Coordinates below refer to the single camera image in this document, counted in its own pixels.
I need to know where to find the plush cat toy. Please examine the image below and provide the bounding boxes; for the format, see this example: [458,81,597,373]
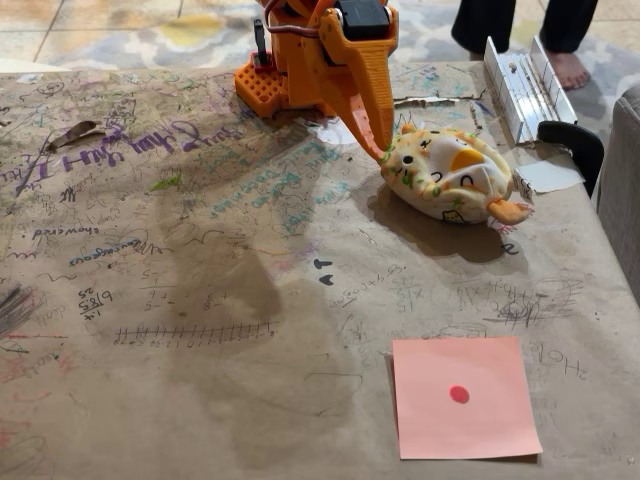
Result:
[377,123,536,227]

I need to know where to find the black trouser legs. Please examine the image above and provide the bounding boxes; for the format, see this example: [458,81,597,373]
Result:
[450,0,600,56]

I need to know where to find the patterned grey yellow rug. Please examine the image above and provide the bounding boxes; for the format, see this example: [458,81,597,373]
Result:
[44,0,640,146]

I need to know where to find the bare foot of person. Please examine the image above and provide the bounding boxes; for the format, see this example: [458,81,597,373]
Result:
[541,48,592,92]

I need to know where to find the black clamp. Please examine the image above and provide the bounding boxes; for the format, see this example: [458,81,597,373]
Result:
[536,120,606,199]

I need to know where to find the scribbled brown paper table cover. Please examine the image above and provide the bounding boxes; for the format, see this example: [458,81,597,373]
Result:
[0,59,640,480]

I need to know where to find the grey upholstered sofa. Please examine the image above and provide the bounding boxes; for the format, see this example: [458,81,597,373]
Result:
[596,83,640,302]

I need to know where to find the dry brown leaf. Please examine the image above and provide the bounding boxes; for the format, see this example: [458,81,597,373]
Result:
[46,120,105,152]

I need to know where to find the pink sticky note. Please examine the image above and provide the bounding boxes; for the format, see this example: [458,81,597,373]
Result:
[390,335,545,461]

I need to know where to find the black cable plug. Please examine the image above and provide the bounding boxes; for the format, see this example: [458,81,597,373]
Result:
[251,18,270,68]

